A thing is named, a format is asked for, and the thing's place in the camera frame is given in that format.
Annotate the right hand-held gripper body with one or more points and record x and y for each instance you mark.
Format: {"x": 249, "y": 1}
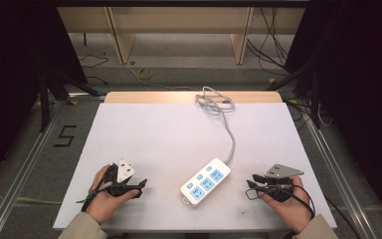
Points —
{"x": 283, "y": 171}

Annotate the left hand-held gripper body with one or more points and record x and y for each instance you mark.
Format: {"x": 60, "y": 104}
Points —
{"x": 123, "y": 171}

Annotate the white power strip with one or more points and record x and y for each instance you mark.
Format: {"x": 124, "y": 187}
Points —
{"x": 205, "y": 182}

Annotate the person's left hand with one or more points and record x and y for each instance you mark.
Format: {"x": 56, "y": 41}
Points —
{"x": 102, "y": 204}

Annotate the person's right hand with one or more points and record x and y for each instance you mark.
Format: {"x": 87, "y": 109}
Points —
{"x": 295, "y": 209}

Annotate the white board sheet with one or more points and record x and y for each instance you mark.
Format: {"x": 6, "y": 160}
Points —
{"x": 165, "y": 139}

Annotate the black tape floor mark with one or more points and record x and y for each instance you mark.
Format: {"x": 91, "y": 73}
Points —
{"x": 65, "y": 136}

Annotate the black tripod stand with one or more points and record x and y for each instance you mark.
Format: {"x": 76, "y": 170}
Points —
{"x": 43, "y": 103}
{"x": 315, "y": 106}

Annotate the light wooden desk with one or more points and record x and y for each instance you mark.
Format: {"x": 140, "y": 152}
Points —
{"x": 179, "y": 20}

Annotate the aluminium floor rail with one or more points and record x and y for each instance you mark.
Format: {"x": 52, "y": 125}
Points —
{"x": 20, "y": 172}
{"x": 341, "y": 179}

